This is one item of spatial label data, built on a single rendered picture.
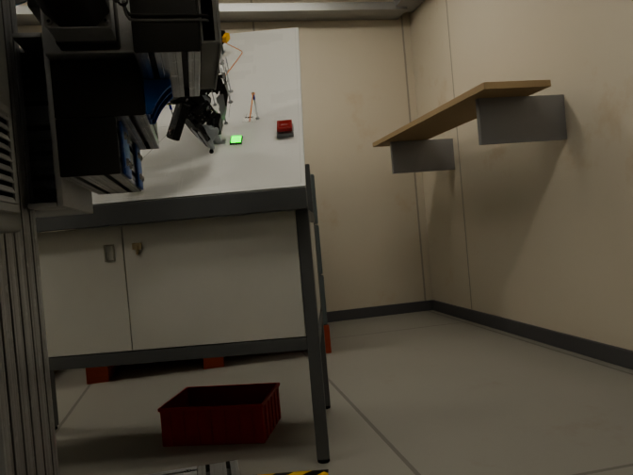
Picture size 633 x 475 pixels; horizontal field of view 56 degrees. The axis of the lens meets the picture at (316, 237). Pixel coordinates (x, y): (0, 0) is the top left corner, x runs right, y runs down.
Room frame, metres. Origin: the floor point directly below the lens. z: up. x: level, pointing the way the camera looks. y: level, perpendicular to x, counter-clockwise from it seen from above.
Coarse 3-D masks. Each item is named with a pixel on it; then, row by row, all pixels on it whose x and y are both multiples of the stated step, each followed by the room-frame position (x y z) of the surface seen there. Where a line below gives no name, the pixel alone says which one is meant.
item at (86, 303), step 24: (48, 240) 1.88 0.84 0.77; (72, 240) 1.88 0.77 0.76; (96, 240) 1.88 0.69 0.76; (120, 240) 1.87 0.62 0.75; (48, 264) 1.88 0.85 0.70; (72, 264) 1.88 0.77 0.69; (96, 264) 1.88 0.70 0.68; (120, 264) 1.87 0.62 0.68; (48, 288) 1.88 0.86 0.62; (72, 288) 1.88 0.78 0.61; (96, 288) 1.88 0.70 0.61; (120, 288) 1.87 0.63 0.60; (48, 312) 1.88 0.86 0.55; (72, 312) 1.88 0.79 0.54; (96, 312) 1.88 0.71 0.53; (120, 312) 1.87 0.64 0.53; (48, 336) 1.88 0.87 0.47; (72, 336) 1.88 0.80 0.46; (96, 336) 1.88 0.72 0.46; (120, 336) 1.87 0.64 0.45
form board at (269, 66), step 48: (240, 48) 2.45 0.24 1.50; (288, 48) 2.42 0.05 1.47; (240, 96) 2.20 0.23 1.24; (288, 96) 2.18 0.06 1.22; (192, 144) 2.02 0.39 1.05; (240, 144) 2.00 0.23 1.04; (288, 144) 1.98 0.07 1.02; (144, 192) 1.86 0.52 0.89; (192, 192) 1.84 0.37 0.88; (240, 192) 1.84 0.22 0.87
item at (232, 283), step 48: (144, 240) 1.87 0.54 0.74; (192, 240) 1.87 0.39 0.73; (240, 240) 1.86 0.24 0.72; (288, 240) 1.86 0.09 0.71; (144, 288) 1.87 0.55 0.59; (192, 288) 1.87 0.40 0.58; (240, 288) 1.86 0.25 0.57; (288, 288) 1.86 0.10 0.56; (144, 336) 1.87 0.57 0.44; (192, 336) 1.87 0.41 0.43; (240, 336) 1.86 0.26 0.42; (288, 336) 1.86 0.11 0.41
